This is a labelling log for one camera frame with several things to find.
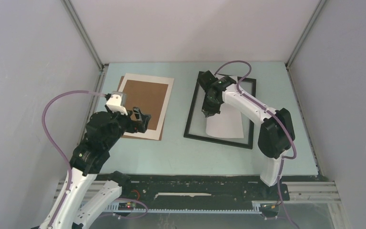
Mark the white photo mat board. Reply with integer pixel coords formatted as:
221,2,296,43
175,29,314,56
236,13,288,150
115,73,175,141

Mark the right aluminium corner post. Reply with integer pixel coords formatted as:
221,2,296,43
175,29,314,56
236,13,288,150
285,0,328,70

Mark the purple cable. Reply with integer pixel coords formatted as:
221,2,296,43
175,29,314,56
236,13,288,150
41,90,149,229
213,61,297,229

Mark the aluminium corner post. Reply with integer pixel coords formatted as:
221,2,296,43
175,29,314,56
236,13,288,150
285,0,328,70
60,0,105,71

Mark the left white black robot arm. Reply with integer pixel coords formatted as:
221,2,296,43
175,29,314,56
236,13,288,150
39,107,151,229

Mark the cat photo print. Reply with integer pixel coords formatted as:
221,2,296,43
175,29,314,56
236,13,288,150
205,74,244,139

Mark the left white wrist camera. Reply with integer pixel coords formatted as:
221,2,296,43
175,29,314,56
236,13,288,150
105,91,128,115

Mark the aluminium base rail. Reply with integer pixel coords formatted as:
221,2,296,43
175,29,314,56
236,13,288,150
45,179,351,229

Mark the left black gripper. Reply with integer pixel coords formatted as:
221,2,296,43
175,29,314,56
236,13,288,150
105,104,151,148

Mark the brown frame backing board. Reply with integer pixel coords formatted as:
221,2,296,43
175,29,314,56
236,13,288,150
117,75,169,142

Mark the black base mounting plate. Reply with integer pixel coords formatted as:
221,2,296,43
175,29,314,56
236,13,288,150
69,170,329,210

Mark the black picture frame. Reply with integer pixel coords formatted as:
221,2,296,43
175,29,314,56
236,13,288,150
183,84,254,149

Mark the left aluminium corner post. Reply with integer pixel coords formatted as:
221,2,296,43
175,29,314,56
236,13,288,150
60,0,105,71

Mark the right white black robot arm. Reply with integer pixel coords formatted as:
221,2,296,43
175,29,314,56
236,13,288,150
197,71,295,199

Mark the white cable duct strip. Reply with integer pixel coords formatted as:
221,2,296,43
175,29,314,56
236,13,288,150
103,202,261,214

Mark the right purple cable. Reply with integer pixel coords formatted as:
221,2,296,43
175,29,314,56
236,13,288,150
213,61,297,229

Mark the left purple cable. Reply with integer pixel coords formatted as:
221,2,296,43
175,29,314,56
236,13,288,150
41,90,149,229

